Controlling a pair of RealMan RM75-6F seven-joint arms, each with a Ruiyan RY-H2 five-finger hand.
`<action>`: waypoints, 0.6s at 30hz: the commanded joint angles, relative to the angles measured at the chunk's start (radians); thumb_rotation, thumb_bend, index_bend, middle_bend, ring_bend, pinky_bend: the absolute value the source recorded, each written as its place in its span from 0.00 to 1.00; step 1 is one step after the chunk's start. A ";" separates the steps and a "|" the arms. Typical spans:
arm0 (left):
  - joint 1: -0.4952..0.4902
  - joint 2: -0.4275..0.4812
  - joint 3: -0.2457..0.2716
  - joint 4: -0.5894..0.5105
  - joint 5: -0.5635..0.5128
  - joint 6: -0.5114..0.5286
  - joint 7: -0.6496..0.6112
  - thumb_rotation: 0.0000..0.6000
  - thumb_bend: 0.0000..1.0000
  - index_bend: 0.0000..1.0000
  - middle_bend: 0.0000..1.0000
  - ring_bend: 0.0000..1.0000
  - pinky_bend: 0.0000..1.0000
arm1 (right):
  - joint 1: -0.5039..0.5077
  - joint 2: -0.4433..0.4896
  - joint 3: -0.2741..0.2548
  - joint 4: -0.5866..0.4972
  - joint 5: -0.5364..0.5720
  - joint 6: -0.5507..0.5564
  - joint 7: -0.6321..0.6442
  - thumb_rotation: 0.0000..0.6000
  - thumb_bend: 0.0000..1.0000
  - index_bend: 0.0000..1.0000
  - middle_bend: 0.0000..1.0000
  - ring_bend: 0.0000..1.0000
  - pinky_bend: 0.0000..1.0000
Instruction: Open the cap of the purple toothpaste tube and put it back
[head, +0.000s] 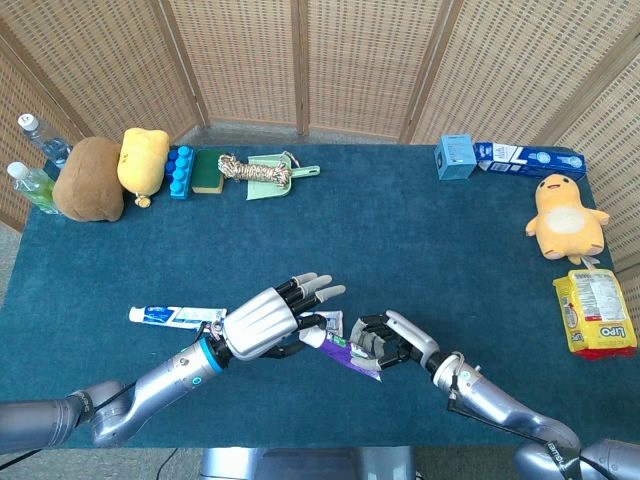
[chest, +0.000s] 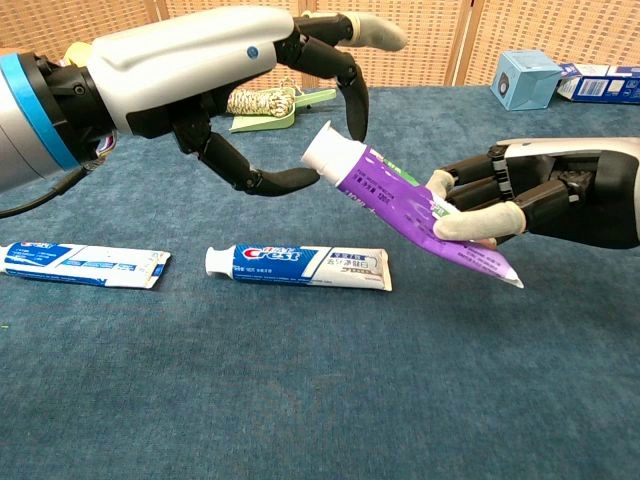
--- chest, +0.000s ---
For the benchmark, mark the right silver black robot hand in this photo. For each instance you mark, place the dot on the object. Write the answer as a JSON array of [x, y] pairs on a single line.
[[590, 195]]

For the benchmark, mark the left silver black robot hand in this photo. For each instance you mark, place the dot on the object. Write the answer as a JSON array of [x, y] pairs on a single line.
[[190, 60]]

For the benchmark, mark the purple toothpaste tube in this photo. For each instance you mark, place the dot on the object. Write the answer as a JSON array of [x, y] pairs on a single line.
[[390, 200]]

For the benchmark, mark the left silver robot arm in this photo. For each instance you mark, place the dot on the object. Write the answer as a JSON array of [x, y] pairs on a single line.
[[25, 130]]

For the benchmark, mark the blue toothpaste carton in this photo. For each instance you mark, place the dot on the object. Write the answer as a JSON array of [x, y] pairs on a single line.
[[600, 85]]

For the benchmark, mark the crumpled blue white toothpaste tube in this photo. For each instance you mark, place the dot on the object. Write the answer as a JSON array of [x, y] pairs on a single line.
[[85, 264]]

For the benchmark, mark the blue Crest toothpaste tube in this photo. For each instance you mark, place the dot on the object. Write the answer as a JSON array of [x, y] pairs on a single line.
[[300, 265]]

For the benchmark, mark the light green dustpan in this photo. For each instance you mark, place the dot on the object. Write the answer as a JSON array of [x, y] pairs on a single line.
[[260, 124]]

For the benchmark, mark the yellow plush toy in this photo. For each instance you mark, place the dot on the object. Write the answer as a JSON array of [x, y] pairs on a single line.
[[76, 51]]

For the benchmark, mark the light blue cardboard box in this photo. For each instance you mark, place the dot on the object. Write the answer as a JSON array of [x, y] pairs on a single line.
[[525, 80]]

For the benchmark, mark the bamboo folding screen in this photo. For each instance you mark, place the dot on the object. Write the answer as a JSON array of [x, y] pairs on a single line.
[[430, 65]]

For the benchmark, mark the blue carpet table cover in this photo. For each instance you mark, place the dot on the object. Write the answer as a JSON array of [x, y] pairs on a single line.
[[320, 375]]

